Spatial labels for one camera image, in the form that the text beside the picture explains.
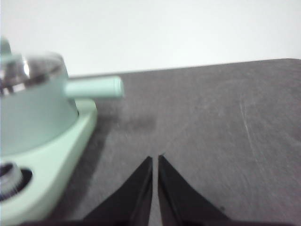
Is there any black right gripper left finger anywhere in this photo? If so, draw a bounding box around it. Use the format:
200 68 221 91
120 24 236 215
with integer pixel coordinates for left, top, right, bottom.
83 155 153 226

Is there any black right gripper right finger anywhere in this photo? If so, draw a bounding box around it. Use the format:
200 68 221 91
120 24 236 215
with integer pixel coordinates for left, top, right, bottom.
158 155 233 226

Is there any glass lid with mint knob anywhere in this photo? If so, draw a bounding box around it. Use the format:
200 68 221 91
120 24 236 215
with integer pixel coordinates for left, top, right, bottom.
0 37 66 95

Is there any mint green steamer pot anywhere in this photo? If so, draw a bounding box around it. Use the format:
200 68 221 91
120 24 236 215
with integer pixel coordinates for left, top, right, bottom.
0 53 125 156

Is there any mint green breakfast machine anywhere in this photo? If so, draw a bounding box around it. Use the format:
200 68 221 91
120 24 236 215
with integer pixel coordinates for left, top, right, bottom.
0 98 98 226

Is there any silver black control dial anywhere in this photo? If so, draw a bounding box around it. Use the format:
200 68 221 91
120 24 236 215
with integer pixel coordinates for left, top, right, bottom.
0 162 24 201

